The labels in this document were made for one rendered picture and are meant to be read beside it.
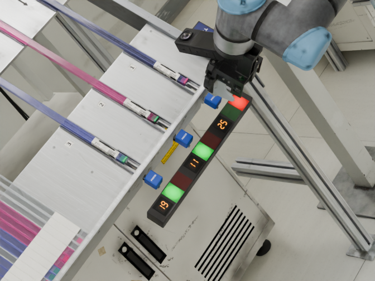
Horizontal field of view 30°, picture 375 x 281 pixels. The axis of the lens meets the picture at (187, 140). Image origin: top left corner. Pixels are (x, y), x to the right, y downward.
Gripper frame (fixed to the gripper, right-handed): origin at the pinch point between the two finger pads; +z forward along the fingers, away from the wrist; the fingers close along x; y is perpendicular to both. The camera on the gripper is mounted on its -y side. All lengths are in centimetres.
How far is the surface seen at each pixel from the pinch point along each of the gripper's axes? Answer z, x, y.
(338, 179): 71, 32, 31
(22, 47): 4.9, -12.5, -40.8
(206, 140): 5.9, -8.1, 3.8
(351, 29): 73, 85, 9
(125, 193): 2.7, -28.1, -2.5
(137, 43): 4.9, 2.5, -21.0
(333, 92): 90, 70, 14
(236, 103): 5.9, 2.7, 4.5
